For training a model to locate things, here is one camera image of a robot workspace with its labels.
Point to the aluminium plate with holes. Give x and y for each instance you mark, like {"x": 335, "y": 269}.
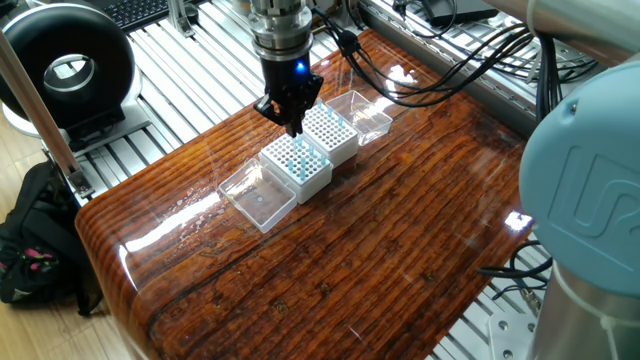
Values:
{"x": 505, "y": 25}

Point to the clear plastic rack lid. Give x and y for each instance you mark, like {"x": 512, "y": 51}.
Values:
{"x": 365, "y": 122}
{"x": 257, "y": 197}

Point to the black power adapter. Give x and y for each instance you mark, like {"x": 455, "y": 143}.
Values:
{"x": 465, "y": 12}

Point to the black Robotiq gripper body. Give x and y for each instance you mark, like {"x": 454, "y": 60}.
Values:
{"x": 290, "y": 80}

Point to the black computer keyboard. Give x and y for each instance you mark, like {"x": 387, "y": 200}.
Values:
{"x": 135, "y": 12}

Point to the silver wrist flange coupling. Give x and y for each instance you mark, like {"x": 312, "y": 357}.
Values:
{"x": 280, "y": 30}

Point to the metal can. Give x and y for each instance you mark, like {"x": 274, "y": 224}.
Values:
{"x": 240, "y": 5}

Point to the black backpack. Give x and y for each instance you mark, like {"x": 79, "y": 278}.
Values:
{"x": 45, "y": 235}

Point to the glossy brown wooden board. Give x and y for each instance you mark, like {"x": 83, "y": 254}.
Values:
{"x": 350, "y": 260}

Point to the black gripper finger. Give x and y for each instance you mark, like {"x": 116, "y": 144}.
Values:
{"x": 300, "y": 107}
{"x": 275, "y": 112}

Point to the white perforated pipette tip rack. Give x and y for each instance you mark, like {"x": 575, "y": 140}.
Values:
{"x": 340, "y": 150}
{"x": 315, "y": 187}

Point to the aluminium frame post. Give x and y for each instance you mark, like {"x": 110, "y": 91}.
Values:
{"x": 42, "y": 117}
{"x": 178, "y": 17}

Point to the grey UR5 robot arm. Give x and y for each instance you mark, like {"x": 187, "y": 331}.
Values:
{"x": 580, "y": 200}

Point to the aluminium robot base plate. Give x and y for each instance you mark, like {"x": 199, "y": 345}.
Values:
{"x": 510, "y": 335}

